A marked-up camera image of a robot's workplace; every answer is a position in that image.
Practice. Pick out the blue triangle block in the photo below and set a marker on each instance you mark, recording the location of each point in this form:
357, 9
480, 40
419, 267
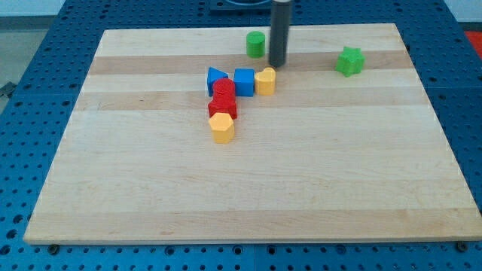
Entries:
213, 74

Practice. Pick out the red cylinder block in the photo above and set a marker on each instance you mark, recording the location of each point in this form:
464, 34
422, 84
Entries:
224, 90

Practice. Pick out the red pentagon block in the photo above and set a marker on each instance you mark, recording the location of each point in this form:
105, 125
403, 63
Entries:
223, 106

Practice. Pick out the green circle block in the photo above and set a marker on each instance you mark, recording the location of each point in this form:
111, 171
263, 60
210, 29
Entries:
255, 44

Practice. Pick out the yellow hexagon block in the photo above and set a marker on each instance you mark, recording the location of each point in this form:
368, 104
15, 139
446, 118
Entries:
222, 127

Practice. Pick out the yellow heart block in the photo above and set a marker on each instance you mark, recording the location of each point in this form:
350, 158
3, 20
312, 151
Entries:
265, 82

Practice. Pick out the green star block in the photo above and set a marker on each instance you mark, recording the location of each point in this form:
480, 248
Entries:
350, 61

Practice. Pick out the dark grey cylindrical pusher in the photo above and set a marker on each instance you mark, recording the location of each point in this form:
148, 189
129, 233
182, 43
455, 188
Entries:
280, 19

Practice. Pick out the wooden board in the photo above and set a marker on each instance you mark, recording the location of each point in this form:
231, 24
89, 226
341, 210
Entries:
326, 158

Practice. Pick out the blue cube block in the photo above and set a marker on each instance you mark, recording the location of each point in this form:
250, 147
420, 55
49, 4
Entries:
244, 80

